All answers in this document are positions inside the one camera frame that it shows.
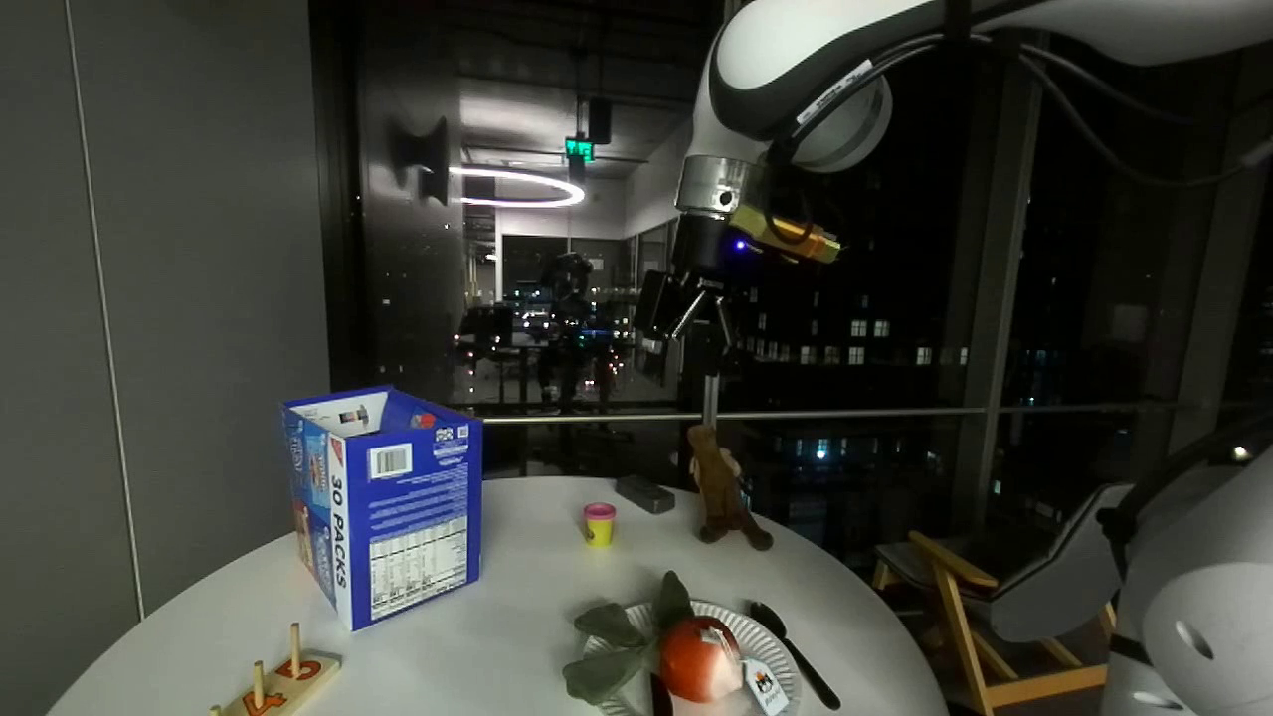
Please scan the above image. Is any ring ceiling light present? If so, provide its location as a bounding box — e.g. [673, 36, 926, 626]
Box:
[444, 160, 592, 214]

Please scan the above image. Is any gold wrist camera bar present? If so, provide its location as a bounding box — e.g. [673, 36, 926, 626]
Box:
[726, 201, 848, 266]

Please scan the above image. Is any wooden peg board toy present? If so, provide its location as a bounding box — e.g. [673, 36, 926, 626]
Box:
[209, 616, 347, 716]

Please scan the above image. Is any blue cardboard box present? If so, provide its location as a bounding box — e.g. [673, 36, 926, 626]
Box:
[283, 384, 489, 638]

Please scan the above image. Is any yellow cup with pink lid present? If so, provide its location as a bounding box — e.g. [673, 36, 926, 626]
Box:
[580, 499, 624, 554]

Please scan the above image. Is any dark grey angled panel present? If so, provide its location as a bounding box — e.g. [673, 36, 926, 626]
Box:
[982, 477, 1141, 653]

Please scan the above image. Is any small black rectangular block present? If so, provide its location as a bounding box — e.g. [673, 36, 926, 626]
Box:
[608, 470, 678, 523]

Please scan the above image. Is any metal window handrail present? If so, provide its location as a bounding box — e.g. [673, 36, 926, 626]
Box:
[482, 394, 1198, 430]

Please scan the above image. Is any white paper plate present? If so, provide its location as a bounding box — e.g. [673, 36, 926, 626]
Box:
[615, 601, 814, 716]

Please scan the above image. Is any brown toy dog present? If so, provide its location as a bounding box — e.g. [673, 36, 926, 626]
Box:
[678, 417, 774, 557]

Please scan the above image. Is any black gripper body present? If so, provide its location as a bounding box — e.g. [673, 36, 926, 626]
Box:
[653, 214, 751, 303]

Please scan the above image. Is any wooden chair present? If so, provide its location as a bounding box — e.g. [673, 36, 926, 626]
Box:
[868, 524, 1116, 716]

